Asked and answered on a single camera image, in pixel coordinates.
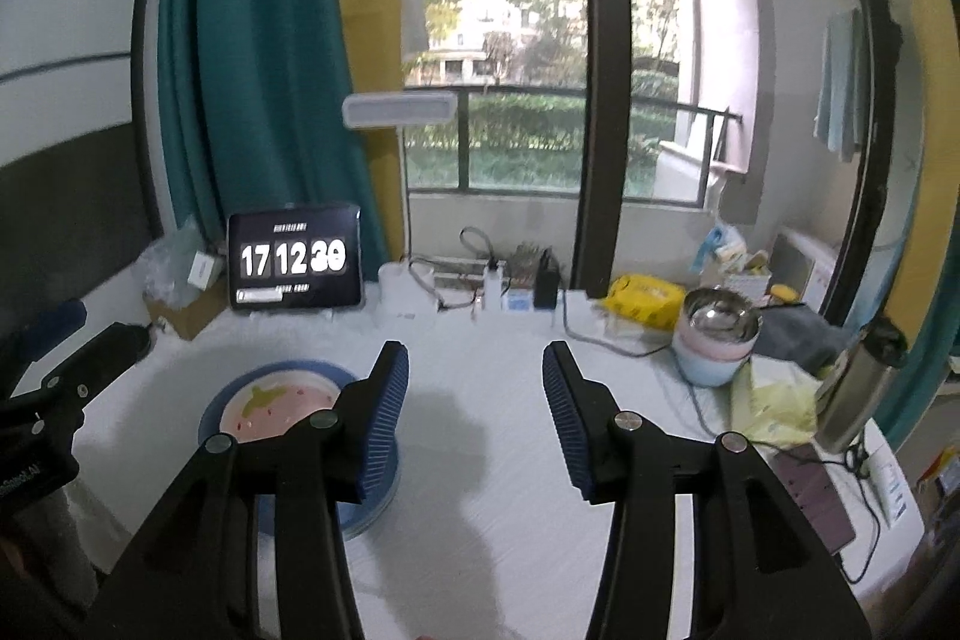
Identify teal curtain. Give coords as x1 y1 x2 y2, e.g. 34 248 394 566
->
158 0 387 278
872 278 960 453

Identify grey cloth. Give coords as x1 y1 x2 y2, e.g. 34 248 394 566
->
754 304 853 375

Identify white humidifier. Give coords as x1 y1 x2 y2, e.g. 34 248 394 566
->
377 262 439 320

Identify teal curtain left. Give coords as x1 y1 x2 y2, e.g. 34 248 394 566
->
158 0 387 278

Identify steel bowl on stack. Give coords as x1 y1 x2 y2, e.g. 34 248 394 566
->
682 287 761 342

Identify black window frame post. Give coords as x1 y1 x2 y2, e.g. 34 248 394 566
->
571 0 631 298

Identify white charger with cable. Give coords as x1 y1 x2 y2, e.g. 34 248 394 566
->
459 226 506 312

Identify pink strawberry bowl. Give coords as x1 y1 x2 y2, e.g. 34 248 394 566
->
220 372 340 443

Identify black power adapter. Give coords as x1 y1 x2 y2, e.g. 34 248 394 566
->
532 248 562 312

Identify purple notebook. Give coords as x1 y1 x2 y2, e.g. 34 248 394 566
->
770 445 856 554

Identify stacked pastel bowls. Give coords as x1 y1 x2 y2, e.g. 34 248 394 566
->
672 317 755 388

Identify teal curtain right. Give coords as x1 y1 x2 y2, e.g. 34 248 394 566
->
872 278 960 453

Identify hanging light blue garment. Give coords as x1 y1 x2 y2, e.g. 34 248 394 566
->
814 10 869 163

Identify clear plastic bag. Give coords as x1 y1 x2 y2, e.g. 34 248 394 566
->
133 216 206 310

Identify yellow curtain right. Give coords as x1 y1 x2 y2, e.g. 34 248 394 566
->
878 0 958 346

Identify cardboard box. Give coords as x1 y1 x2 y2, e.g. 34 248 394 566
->
145 278 228 341

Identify dark blue bowl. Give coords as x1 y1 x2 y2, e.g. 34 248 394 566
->
197 359 358 443

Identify balcony railing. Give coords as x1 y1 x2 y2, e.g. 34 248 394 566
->
404 86 742 208

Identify white tube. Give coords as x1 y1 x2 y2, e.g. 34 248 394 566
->
867 448 910 528

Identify small white box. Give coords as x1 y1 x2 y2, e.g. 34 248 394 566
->
187 252 224 291

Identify blue white snack package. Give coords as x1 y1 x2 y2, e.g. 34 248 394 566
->
690 223 770 276

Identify pale yellow tissue pack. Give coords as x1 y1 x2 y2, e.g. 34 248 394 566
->
731 356 820 448

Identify steel thermos bottle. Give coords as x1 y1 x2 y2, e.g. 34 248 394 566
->
815 315 910 453

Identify tablet showing clock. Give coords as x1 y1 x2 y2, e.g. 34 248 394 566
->
226 203 364 312

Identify white desk lamp head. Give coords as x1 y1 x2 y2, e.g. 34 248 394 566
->
342 91 457 130

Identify black cable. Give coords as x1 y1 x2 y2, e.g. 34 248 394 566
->
553 289 723 439

